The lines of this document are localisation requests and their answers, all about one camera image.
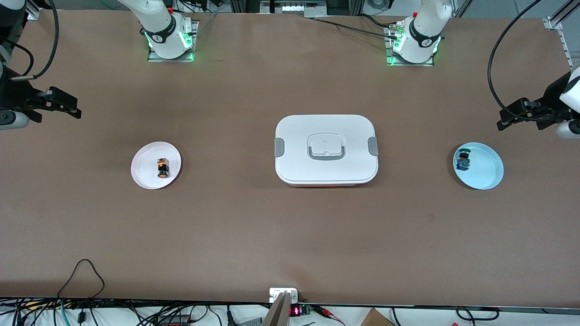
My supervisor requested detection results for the white lunch box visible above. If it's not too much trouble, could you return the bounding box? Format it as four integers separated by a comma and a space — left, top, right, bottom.
274, 114, 379, 187

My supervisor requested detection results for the brown cardboard box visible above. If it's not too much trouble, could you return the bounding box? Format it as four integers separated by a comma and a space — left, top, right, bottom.
360, 308, 395, 326

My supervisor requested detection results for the light blue round plate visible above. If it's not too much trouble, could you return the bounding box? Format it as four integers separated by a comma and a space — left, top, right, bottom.
453, 142, 504, 190

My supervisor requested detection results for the pink round plate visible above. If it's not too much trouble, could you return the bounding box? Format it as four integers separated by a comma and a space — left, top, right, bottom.
131, 142, 182, 190

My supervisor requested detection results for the metal electronics unit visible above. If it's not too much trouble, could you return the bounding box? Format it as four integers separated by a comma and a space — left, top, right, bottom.
261, 0, 327, 18

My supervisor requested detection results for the red clip lead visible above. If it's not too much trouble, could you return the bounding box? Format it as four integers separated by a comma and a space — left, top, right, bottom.
313, 305, 346, 326

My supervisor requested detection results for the small white socket block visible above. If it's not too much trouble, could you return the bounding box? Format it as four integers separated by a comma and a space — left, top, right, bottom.
269, 288, 299, 303

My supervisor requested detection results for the grey aluminium bar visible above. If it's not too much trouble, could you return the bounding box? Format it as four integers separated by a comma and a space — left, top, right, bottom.
262, 292, 291, 326

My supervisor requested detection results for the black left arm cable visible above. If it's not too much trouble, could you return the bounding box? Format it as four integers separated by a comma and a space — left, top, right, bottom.
488, 0, 569, 122

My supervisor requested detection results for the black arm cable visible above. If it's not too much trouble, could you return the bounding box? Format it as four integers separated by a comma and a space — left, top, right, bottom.
488, 0, 569, 122
9, 0, 59, 81

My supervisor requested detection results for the perforated metal bracket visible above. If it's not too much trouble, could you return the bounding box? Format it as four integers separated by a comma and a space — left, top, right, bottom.
560, 28, 572, 73

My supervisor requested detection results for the blue push-button switch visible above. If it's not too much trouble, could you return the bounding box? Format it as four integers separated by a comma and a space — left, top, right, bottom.
455, 147, 472, 172

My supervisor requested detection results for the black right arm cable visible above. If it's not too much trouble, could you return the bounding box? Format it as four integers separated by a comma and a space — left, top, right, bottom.
9, 0, 59, 81

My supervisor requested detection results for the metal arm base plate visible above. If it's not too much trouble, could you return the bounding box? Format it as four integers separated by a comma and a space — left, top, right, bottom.
385, 25, 435, 67
147, 20, 199, 62

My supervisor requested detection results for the thin black looped cable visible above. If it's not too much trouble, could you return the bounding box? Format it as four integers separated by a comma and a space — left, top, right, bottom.
58, 259, 106, 299

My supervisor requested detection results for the thick black base cable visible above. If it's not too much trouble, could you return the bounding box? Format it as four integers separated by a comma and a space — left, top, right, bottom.
312, 14, 399, 39

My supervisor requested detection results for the black coiled cable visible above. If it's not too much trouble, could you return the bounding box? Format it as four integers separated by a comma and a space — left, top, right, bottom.
455, 307, 500, 322

